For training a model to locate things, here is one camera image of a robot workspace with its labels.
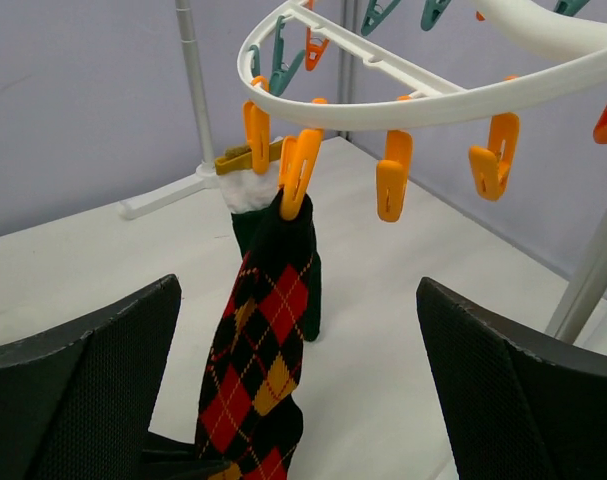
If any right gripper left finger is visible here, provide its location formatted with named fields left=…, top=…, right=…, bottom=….
left=0, top=274, right=182, bottom=479

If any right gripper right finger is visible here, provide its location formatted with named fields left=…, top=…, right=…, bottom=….
left=416, top=277, right=607, bottom=479

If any argyle black red sock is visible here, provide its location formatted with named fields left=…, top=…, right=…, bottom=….
left=193, top=188, right=318, bottom=480

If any orange clothes peg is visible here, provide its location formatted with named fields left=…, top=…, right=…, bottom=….
left=468, top=112, right=520, bottom=202

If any white round clip hanger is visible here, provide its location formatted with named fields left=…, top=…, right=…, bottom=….
left=237, top=1, right=607, bottom=131

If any white clothes rack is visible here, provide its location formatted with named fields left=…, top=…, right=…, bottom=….
left=117, top=0, right=220, bottom=220

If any orange peg on striped sock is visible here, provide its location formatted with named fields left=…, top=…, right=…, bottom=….
left=376, top=130, right=413, bottom=223

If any mustard peg on green sock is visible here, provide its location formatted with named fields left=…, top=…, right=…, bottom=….
left=214, top=137, right=283, bottom=176

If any orange peg holding argyle sock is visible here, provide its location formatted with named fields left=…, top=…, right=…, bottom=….
left=278, top=129, right=324, bottom=221

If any green clothes peg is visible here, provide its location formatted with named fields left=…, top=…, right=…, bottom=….
left=267, top=15, right=306, bottom=97

